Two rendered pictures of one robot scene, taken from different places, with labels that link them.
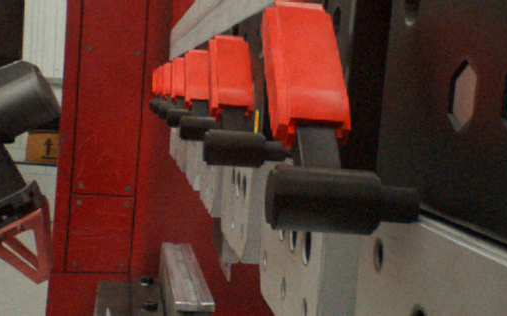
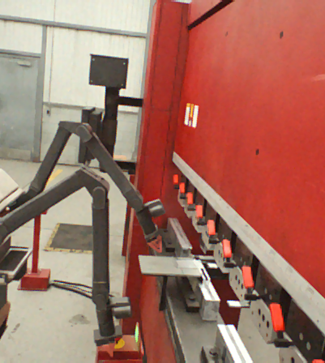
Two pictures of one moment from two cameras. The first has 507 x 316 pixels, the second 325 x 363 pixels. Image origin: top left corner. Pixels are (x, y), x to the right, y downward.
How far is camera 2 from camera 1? 0.92 m
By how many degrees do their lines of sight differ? 8
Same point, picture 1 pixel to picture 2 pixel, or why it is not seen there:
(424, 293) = (260, 307)
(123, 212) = not seen: hidden behind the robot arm
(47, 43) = (91, 92)
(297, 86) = (247, 282)
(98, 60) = (150, 160)
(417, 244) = (259, 302)
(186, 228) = (175, 212)
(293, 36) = (246, 273)
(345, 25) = (250, 261)
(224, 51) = (225, 244)
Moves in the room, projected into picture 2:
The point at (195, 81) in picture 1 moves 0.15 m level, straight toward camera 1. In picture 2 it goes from (211, 229) to (219, 245)
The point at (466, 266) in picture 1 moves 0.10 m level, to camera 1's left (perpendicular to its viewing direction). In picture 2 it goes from (264, 308) to (226, 304)
